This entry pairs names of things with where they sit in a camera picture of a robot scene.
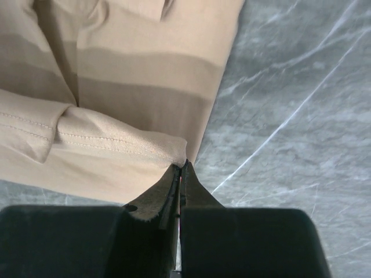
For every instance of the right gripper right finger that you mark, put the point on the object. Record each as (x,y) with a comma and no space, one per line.
(218,241)

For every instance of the beige polo shirt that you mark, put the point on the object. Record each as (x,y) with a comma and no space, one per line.
(100,98)

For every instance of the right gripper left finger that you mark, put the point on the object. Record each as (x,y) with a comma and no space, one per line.
(144,231)

